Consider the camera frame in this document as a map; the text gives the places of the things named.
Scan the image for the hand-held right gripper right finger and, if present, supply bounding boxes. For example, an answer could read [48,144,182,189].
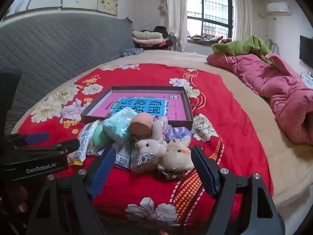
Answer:
[190,146,286,235]

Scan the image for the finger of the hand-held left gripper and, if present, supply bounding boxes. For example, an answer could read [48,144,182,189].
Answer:
[7,138,82,155]
[0,132,51,149]

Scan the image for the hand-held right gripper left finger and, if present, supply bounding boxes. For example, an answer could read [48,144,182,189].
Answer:
[26,146,118,235]

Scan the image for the white yellow wipes packet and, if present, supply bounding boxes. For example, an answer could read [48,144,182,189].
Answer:
[67,119,103,165]

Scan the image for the cream plush rabbit orange spots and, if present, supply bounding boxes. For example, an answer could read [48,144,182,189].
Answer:
[158,135,195,172]

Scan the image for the green tissue pack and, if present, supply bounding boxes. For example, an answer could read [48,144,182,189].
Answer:
[101,107,137,144]
[89,124,112,153]

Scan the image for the pink makeup sponge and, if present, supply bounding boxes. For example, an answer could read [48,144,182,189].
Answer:
[129,114,154,136]

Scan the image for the plush bear purple dress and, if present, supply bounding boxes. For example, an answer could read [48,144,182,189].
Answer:
[150,116,187,144]

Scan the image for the white blue printed packet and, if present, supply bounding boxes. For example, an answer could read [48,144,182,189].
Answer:
[114,142,134,170]

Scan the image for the pink workbook blue title panel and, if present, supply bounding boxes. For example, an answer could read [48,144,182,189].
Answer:
[88,90,187,121]

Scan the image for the grey quilted headboard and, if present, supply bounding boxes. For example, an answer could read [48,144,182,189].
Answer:
[0,12,134,133]

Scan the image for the red floral blanket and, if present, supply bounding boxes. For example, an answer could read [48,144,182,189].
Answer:
[12,64,274,235]

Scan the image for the pink quilt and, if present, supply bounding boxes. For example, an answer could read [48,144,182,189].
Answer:
[206,53,313,145]

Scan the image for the blue patterned cloth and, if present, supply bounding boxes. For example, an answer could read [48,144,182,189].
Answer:
[121,47,145,57]

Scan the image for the stack of folded clothes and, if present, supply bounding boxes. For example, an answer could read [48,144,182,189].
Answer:
[132,26,175,51]

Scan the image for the green blanket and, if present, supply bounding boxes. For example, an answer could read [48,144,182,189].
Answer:
[211,35,274,66]

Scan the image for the dark cloths on windowsill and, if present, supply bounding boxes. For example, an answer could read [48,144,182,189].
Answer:
[188,35,231,45]

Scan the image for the white curtain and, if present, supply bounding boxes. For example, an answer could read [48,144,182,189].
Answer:
[231,0,253,43]
[167,0,188,52]

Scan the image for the black framed window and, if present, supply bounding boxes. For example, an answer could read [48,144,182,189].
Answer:
[186,0,233,41]

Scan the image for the white air conditioner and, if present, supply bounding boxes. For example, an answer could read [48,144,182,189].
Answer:
[266,2,291,15]

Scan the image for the metal chair frame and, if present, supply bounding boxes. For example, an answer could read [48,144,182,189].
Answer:
[264,39,281,54]

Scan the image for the black wall television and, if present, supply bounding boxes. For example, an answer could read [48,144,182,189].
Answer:
[300,35,313,68]

